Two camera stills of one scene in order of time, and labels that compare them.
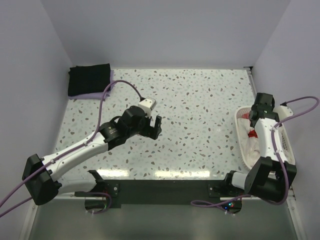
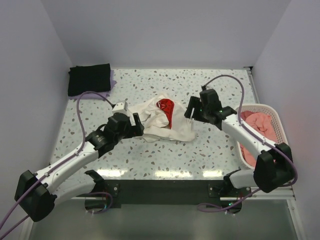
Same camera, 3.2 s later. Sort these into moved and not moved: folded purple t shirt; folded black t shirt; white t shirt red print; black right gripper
Moved: black right gripper; white t shirt red print
Not moved: folded black t shirt; folded purple t shirt
